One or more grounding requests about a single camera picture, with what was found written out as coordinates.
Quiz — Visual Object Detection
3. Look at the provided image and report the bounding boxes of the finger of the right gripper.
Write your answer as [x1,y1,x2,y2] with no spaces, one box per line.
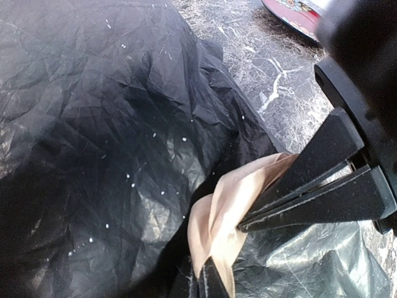
[239,167,396,232]

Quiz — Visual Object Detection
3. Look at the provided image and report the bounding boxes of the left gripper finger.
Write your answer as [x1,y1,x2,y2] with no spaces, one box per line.
[190,258,229,298]

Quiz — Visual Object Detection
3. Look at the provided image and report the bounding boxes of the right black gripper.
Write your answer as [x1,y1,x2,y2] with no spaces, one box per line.
[247,1,396,233]

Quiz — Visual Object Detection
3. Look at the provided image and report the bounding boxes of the beige satin ribbon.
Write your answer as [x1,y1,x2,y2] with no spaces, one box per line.
[187,153,297,297]

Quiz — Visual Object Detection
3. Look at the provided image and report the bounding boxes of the black wrapping paper sheet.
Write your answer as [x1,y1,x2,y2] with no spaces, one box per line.
[0,0,395,298]

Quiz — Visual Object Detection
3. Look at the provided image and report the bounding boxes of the red floral plate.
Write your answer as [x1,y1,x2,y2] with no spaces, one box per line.
[261,0,331,43]

